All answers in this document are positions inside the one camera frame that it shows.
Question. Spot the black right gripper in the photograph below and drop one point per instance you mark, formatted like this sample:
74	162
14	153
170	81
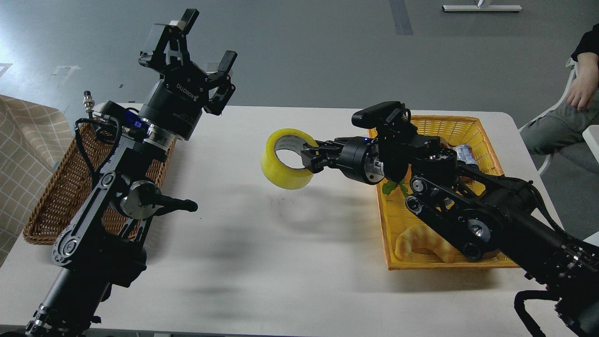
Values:
356	157

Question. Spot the small blue white can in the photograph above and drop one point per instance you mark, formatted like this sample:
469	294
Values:
465	154

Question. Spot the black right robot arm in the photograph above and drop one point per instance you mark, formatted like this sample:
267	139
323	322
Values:
475	212

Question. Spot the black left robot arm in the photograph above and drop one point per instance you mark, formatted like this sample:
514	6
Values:
103	244

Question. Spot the brown wicker basket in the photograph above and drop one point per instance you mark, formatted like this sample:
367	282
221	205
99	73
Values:
70	186

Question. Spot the beige checkered cloth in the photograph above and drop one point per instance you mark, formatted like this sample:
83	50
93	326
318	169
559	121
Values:
33	140

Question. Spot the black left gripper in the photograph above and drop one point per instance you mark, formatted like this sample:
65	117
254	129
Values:
184	91

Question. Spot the toy croissant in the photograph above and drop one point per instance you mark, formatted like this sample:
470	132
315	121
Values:
421	236

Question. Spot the seated person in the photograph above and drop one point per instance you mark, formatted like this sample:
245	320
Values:
584	92

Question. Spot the white floor stand base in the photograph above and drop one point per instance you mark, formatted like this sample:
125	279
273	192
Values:
483	8

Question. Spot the yellow plastic basket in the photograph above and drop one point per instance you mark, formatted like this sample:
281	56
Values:
395	218

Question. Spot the orange toy carrot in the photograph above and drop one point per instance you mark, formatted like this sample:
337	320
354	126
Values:
389	186

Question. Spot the yellow tape roll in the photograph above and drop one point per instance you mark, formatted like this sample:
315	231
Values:
276	171

